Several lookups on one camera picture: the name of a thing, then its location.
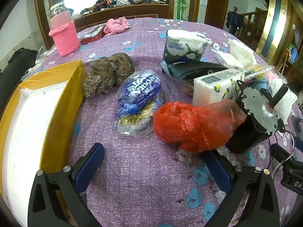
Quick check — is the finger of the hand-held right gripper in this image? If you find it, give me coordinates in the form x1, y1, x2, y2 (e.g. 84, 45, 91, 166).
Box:
270, 144, 296, 167

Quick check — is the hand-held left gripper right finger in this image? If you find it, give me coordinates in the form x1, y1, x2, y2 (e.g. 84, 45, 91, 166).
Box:
202, 151, 281, 227

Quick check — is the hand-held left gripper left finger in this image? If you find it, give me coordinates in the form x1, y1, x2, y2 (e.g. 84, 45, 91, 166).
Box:
28, 143, 105, 227

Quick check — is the orange plastic bag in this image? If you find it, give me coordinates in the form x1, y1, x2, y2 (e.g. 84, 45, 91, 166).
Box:
153, 100, 248, 153

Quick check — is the yellow cardboard box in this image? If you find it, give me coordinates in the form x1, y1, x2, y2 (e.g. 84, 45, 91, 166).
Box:
0, 60, 88, 208

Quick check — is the white floral tissue pack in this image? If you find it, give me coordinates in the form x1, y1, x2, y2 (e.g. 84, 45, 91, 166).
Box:
193, 70, 245, 106

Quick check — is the brown knitted hat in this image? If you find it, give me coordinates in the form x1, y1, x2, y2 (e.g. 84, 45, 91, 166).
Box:
83, 52, 135, 98

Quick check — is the black pouch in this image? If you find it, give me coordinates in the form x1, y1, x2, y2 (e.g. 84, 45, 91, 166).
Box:
160, 60, 229, 89

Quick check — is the small white tissue pack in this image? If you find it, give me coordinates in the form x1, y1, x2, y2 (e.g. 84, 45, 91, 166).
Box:
215, 50, 240, 68

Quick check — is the blue floral tissue pack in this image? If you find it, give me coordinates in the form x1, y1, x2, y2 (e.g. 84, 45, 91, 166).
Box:
163, 30, 209, 63

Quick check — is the black electric motor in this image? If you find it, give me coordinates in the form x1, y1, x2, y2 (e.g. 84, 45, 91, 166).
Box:
225, 80, 290, 154

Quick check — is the purple floral tablecloth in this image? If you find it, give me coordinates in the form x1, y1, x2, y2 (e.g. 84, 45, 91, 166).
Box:
22, 18, 303, 227

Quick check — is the black sofa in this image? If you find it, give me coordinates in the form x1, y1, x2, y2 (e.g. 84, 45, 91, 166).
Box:
0, 48, 39, 116

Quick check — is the wooden stair railing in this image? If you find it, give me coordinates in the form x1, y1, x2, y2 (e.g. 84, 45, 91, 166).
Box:
241, 9, 268, 51

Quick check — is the red packet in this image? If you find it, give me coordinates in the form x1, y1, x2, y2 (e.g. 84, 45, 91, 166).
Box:
79, 25, 107, 45

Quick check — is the bottle in pink knitted sleeve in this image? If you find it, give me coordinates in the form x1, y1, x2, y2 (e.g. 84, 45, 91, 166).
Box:
48, 1, 80, 57

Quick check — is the pink cloth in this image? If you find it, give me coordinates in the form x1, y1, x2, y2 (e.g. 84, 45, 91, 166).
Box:
103, 17, 130, 37

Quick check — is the wooden door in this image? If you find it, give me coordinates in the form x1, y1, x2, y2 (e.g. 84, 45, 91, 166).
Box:
204, 0, 230, 29

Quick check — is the wooden cabinet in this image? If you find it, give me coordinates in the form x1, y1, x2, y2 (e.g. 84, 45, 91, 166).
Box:
71, 3, 169, 32

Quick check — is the golden pillar frame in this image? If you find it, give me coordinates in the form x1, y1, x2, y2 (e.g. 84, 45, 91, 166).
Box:
254, 0, 303, 61

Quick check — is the bamboo wall decoration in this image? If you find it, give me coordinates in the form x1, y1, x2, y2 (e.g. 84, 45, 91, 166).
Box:
175, 0, 190, 21

